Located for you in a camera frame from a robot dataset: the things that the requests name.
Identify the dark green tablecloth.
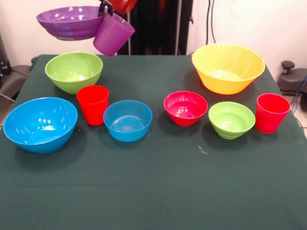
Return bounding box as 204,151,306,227
0,54,307,230

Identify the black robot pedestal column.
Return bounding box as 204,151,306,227
116,0,194,56

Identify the large blue bowl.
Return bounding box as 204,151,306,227
3,97,78,154

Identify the black wall cable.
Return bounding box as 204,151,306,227
206,0,216,45

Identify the purple bowl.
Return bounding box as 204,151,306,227
36,6,108,41

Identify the large yellow bowl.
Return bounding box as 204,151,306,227
191,43,266,95

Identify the small green bowl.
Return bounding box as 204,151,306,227
208,101,256,140

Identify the small blue bowl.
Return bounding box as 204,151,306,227
103,100,153,142

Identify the black knob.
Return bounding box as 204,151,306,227
281,60,295,75

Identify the purple cup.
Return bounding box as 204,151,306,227
93,11,135,57

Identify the large green bowl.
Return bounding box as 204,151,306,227
45,51,104,95

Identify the blue cable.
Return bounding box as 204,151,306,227
294,76,307,111

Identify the small pink bowl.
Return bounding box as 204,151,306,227
164,91,209,127

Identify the black equipment box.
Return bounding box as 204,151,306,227
0,33,12,78

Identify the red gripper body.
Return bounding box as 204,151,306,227
109,0,138,14

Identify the grey stand base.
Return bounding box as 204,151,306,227
278,68,307,96
0,64,32,101

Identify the red cup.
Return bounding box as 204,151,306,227
255,93,291,134
76,84,110,126

